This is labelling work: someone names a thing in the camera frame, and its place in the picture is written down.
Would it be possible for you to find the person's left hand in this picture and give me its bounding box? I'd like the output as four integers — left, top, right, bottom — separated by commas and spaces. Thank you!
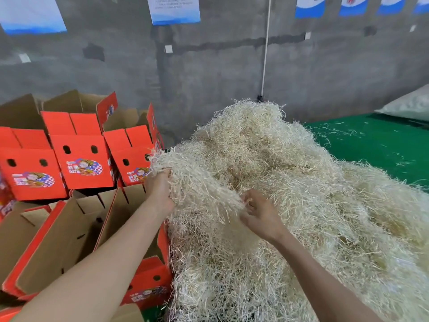
144, 167, 177, 217

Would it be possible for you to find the person's right hand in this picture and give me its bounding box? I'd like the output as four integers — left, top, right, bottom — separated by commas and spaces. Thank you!
239, 189, 289, 244

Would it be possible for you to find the pile of wood wool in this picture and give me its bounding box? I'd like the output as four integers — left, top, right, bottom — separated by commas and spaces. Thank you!
149, 99, 429, 322

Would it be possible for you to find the person's right forearm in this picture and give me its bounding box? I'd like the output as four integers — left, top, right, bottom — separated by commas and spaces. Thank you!
271, 228, 384, 322

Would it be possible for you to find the person's left forearm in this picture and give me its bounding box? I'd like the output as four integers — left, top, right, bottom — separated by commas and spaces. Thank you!
13, 204, 172, 322

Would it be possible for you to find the white pole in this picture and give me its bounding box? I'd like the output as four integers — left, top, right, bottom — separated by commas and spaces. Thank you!
257, 0, 273, 103

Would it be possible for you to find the white sack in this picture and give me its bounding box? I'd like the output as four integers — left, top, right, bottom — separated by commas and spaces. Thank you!
374, 84, 429, 123

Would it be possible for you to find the white blue wall poster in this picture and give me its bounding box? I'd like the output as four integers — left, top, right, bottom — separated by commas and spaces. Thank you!
146, 0, 202, 26
0, 0, 68, 35

